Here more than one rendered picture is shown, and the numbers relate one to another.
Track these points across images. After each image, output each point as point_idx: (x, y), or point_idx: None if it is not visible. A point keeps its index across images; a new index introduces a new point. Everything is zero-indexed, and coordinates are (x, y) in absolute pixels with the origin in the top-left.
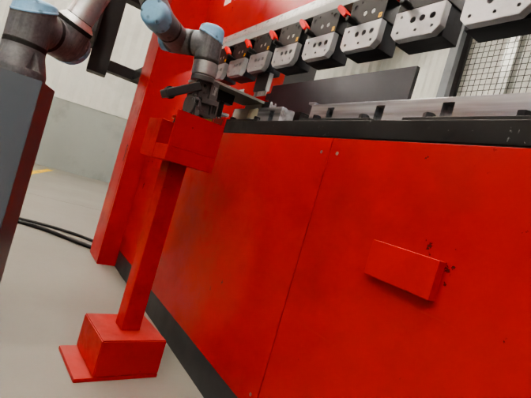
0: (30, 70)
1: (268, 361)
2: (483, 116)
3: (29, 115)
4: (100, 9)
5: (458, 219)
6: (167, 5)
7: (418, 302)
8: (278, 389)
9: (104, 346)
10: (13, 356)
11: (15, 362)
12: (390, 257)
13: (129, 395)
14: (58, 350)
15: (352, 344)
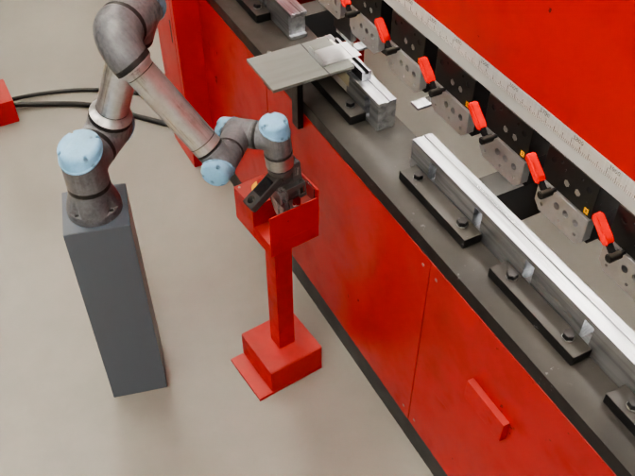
0: (111, 213)
1: (411, 393)
2: (540, 324)
3: (133, 251)
4: (131, 97)
5: (515, 404)
6: (223, 154)
7: None
8: (422, 416)
9: (274, 375)
10: (203, 385)
11: (210, 393)
12: (478, 401)
13: (306, 399)
14: (231, 363)
15: (464, 425)
